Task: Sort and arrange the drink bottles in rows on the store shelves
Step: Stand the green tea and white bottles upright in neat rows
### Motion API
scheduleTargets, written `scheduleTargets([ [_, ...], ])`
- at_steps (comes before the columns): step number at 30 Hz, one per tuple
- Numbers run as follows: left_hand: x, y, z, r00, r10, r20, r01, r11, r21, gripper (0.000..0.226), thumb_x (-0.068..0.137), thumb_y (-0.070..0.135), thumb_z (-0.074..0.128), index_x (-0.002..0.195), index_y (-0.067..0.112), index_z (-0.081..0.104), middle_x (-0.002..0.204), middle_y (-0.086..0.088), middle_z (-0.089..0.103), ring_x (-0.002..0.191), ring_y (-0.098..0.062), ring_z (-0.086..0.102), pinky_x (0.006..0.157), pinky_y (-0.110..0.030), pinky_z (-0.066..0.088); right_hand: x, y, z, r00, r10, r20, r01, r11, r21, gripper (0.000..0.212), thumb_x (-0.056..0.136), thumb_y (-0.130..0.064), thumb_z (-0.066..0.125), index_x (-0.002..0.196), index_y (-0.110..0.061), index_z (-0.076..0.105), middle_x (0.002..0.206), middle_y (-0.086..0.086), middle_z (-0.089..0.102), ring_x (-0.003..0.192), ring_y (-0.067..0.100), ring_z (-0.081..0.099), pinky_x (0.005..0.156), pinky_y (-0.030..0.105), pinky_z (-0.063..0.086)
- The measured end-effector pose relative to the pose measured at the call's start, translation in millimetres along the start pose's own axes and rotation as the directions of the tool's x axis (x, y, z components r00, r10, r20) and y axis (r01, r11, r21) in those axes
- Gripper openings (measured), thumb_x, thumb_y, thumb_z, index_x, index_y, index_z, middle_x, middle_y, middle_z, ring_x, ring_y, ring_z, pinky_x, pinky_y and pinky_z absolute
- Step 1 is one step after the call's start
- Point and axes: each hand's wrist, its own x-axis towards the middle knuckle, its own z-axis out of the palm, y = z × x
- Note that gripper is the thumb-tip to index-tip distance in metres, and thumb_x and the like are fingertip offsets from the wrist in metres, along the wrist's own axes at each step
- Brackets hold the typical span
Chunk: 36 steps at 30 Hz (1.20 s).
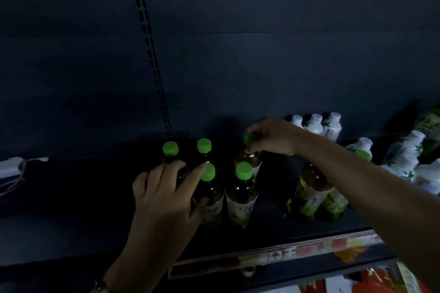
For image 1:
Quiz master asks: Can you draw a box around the yellow trimmed card pack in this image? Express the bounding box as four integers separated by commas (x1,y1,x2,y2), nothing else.
395,261,422,293

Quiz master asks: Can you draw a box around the red shelf price strip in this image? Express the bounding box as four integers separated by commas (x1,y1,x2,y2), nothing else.
168,229,384,280

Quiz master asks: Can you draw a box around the large orange soda bottle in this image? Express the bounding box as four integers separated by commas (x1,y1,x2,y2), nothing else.
333,246,366,264

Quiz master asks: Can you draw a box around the beaded wrist bracelet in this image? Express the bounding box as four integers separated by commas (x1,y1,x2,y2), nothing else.
90,279,110,293

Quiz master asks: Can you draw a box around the white charger with cable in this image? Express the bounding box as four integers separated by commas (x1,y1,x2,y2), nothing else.
0,156,50,197

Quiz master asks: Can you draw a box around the dark grey metal shelf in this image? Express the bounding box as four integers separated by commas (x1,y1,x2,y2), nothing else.
0,0,440,293

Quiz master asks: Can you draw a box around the red plastic snack bag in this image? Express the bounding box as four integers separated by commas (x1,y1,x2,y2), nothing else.
299,267,430,293

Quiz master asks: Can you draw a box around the person's right forearm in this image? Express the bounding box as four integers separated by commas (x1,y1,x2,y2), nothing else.
302,131,440,292

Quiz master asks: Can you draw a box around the person's right hand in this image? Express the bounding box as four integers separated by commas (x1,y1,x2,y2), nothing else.
244,117,312,157

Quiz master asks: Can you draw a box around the person's left hand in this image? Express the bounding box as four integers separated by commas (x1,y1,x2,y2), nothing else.
102,160,211,293

